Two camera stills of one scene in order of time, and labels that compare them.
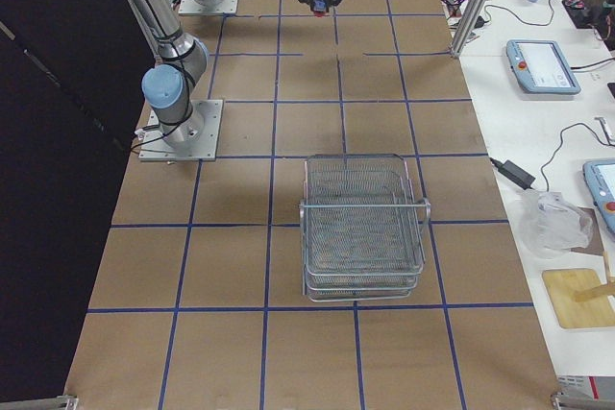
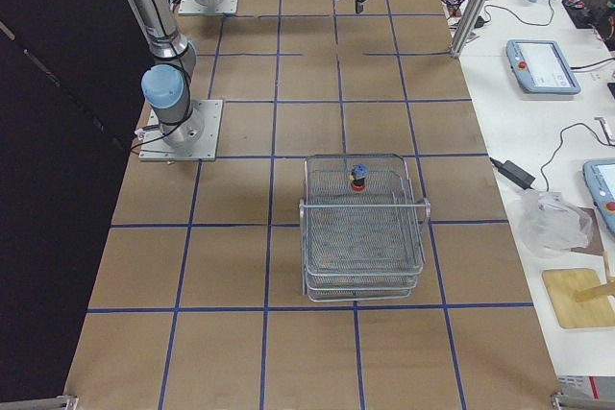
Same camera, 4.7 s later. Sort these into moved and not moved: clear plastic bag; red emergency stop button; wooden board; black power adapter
Moved: red emergency stop button
Not moved: wooden board; black power adapter; clear plastic bag
